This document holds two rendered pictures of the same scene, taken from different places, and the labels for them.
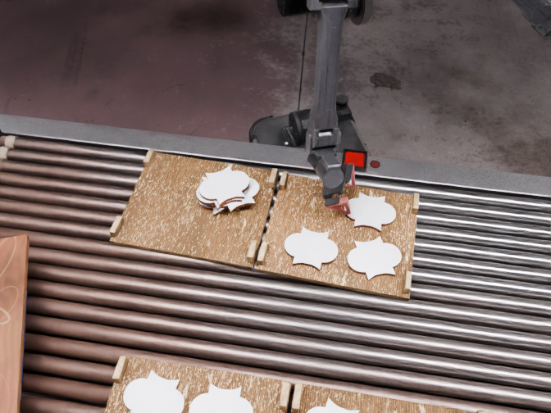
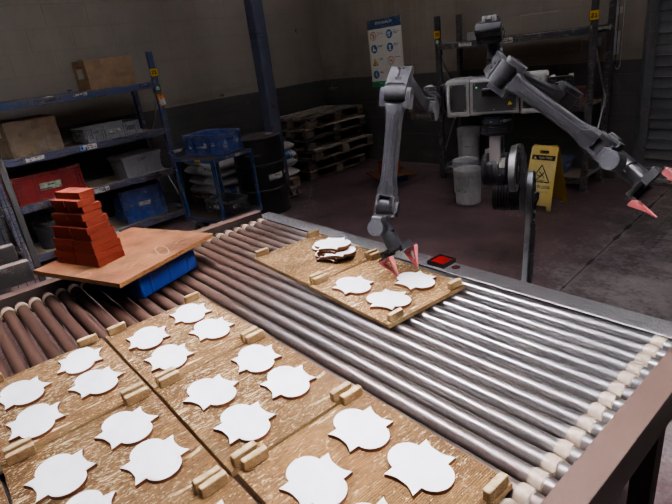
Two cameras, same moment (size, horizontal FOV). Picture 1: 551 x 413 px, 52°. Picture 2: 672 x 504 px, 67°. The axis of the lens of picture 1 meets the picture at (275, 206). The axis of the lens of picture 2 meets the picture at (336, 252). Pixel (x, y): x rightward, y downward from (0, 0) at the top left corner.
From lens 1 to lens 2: 129 cm
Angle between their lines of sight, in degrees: 44
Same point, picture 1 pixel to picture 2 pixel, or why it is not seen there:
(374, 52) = (638, 299)
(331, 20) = (389, 113)
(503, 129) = not seen: outside the picture
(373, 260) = (385, 299)
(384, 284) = (379, 314)
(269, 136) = not seen: hidden behind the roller
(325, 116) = (384, 185)
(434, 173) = (498, 280)
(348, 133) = not seen: hidden behind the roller
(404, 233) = (428, 296)
